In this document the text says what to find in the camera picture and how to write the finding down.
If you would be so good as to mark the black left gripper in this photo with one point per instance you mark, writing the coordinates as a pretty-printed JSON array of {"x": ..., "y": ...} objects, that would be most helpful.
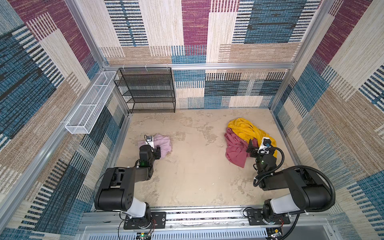
[{"x": 156, "y": 153}]

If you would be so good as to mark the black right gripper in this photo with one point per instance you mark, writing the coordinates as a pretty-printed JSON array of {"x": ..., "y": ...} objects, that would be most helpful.
[{"x": 254, "y": 149}]

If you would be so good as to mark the lilac cloth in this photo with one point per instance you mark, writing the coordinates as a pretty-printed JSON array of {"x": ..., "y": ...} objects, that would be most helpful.
[{"x": 164, "y": 142}]

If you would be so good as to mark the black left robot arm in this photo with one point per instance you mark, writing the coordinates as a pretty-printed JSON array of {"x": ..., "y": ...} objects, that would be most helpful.
[{"x": 116, "y": 191}]

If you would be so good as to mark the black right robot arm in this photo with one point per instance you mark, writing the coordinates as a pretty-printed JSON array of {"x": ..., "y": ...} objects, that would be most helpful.
[{"x": 310, "y": 189}]

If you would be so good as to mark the maroon cloth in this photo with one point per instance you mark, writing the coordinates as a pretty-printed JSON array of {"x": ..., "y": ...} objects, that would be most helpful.
[{"x": 236, "y": 151}]

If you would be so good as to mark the yellow cloth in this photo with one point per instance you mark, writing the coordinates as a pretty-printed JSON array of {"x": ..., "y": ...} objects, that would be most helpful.
[{"x": 247, "y": 131}]

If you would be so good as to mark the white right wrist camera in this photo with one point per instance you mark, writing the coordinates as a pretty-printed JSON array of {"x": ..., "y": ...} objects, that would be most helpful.
[{"x": 265, "y": 146}]

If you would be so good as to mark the black wire shelf rack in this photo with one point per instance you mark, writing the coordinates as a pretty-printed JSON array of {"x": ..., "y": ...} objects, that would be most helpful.
[{"x": 147, "y": 90}]

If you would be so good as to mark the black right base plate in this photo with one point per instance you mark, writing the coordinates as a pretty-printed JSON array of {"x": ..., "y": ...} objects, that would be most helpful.
[{"x": 257, "y": 217}]

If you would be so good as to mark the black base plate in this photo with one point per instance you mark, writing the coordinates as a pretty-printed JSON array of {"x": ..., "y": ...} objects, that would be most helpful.
[
  {"x": 257, "y": 217},
  {"x": 155, "y": 220}
]

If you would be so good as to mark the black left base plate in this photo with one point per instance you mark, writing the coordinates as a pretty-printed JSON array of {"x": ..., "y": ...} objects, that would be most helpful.
[{"x": 155, "y": 220}]

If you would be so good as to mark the white wire basket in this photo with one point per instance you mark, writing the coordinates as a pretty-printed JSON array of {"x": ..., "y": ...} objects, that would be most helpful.
[{"x": 87, "y": 113}]

